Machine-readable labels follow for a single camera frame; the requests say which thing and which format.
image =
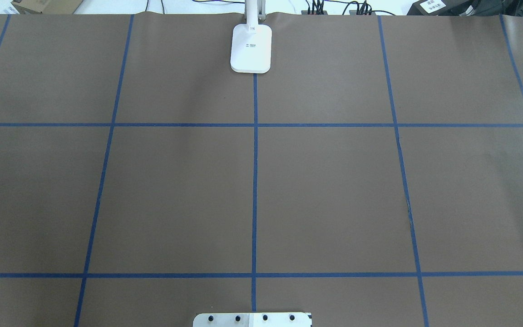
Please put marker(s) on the black box with label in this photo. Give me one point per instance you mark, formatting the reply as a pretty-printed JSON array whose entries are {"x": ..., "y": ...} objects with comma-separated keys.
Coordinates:
[{"x": 443, "y": 7}]

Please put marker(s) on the cardboard box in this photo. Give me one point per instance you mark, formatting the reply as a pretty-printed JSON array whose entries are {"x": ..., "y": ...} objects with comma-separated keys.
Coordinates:
[{"x": 46, "y": 7}]

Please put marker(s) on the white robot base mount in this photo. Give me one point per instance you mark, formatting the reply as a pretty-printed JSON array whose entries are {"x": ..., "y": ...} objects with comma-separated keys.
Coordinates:
[{"x": 254, "y": 319}]

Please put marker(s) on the white desk lamp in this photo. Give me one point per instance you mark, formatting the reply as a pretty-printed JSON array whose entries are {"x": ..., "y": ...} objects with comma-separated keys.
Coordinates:
[{"x": 251, "y": 45}]

